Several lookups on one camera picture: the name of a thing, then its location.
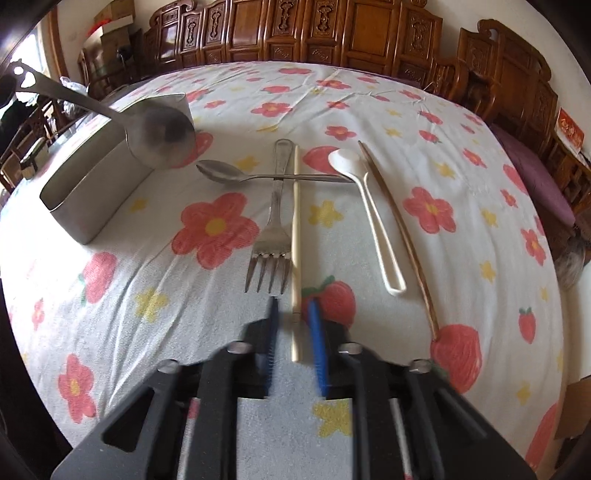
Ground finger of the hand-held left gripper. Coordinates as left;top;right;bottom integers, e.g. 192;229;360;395
0;74;19;112

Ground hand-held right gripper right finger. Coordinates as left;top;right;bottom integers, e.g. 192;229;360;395
307;298;539;480

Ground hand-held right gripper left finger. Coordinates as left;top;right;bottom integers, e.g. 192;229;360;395
51;295;282;480

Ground metal fork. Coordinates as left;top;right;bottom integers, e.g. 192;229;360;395
244;138;295;296

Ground light wooden chopstick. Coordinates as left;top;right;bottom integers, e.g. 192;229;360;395
290;145;304;363

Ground rectangular metal tin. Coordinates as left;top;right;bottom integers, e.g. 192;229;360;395
39;93;195;245

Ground dark brown chopstick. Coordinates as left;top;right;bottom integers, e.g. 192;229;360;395
358;141;440;340

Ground large metal ladle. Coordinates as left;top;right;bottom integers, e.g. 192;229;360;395
9;62;197;169

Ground small metal spoon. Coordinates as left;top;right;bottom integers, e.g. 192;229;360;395
196;159;354;186

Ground white long-handled spoon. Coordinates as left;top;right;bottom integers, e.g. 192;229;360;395
328;148;408;295

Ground wooden dining chair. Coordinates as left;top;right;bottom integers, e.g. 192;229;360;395
0;97;63;190
76;46;112;95

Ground clear plastic bag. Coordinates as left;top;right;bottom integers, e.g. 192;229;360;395
60;76;89;100

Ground tall cardboard box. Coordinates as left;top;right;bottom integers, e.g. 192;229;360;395
99;30;141;79

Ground brown cardboard box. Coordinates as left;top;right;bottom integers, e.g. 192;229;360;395
95;0;136;28

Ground floral strawberry tablecloth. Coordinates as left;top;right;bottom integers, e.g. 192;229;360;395
0;60;566;480

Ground grey plastic bag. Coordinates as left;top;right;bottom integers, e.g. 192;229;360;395
554;235;588;289

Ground purple armchair cushion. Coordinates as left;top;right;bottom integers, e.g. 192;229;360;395
489;122;575;227

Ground carved wooden sofa bench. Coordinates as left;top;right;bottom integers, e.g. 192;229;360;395
143;0;462;88

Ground red greeting card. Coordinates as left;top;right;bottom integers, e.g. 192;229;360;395
554;108;585;155

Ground carved wooden armchair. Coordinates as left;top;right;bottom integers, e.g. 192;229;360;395
443;18;561;259

